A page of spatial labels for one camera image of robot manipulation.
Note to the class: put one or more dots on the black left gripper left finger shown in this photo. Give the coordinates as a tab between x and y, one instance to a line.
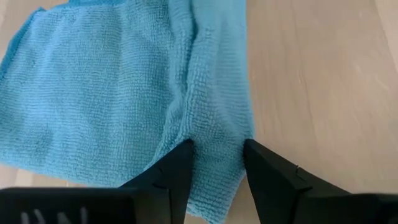
155	199

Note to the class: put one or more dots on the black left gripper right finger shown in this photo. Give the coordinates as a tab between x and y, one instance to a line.
280	193

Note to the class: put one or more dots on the blue microfiber towel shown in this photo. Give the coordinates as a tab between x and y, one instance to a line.
109	93

